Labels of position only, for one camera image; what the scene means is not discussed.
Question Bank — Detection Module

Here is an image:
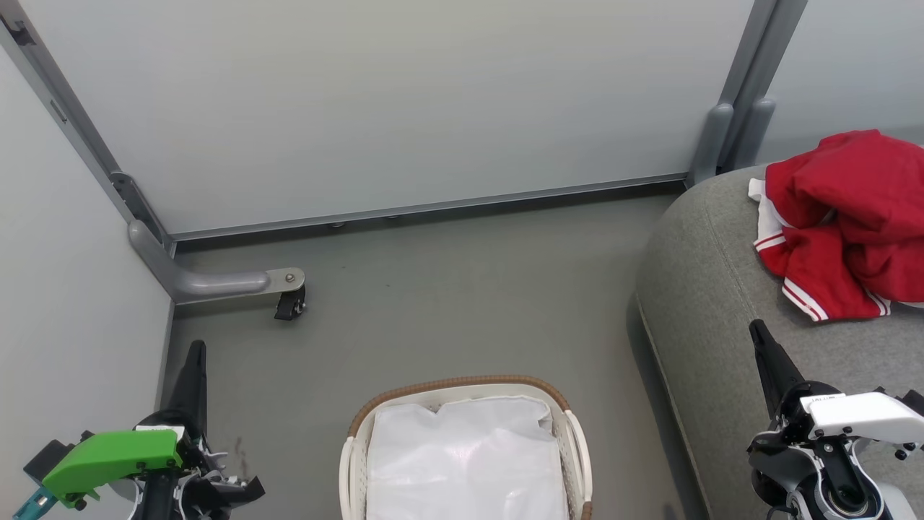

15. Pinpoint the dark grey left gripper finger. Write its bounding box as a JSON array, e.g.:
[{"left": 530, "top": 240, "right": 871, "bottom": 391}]
[{"left": 168, "top": 339, "right": 211, "bottom": 441}]

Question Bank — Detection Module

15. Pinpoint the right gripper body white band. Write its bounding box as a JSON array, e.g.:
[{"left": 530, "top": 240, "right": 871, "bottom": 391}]
[{"left": 748, "top": 379, "right": 924, "bottom": 486}]

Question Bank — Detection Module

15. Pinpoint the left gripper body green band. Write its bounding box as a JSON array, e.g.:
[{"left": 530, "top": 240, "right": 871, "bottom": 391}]
[{"left": 22, "top": 425, "right": 266, "bottom": 520}]

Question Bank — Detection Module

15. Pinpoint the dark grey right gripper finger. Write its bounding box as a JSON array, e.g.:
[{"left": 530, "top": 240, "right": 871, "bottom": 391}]
[{"left": 748, "top": 318, "right": 806, "bottom": 421}]

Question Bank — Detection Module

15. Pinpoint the red jersey with white lining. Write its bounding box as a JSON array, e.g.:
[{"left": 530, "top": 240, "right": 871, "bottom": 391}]
[{"left": 748, "top": 177, "right": 924, "bottom": 323}]

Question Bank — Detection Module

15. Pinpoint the red white-striped garment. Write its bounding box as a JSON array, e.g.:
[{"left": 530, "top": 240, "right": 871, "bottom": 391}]
[{"left": 764, "top": 129, "right": 924, "bottom": 246}]

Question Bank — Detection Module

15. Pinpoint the white laundry basket brown rim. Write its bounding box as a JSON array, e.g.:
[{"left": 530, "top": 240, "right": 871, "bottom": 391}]
[{"left": 338, "top": 373, "right": 595, "bottom": 520}]

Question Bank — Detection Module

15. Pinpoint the white basket liner bag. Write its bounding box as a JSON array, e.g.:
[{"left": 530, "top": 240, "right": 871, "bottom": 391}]
[{"left": 366, "top": 395, "right": 571, "bottom": 520}]

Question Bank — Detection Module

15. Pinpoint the grey fabric sofa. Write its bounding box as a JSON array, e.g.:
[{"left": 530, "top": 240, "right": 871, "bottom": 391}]
[{"left": 634, "top": 165, "right": 924, "bottom": 520}]

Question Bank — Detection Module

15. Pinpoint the black caster wheel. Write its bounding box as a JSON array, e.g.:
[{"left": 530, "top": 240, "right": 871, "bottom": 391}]
[{"left": 274, "top": 285, "right": 308, "bottom": 322}]

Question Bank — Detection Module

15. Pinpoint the grey partition foot bracket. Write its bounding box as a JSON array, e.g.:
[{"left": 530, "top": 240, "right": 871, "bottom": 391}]
[{"left": 128, "top": 220, "right": 306, "bottom": 306}]

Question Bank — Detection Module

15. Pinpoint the grey double partition post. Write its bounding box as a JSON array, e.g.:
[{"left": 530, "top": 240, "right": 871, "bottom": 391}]
[{"left": 686, "top": 0, "right": 811, "bottom": 189}]

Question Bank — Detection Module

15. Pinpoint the grey slanted partition post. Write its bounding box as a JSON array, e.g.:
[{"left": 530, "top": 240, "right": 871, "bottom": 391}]
[{"left": 0, "top": 0, "right": 175, "bottom": 255}]

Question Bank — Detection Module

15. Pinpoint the grey partition bottom rail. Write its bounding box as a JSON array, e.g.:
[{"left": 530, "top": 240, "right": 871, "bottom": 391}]
[{"left": 172, "top": 172, "right": 688, "bottom": 243}]

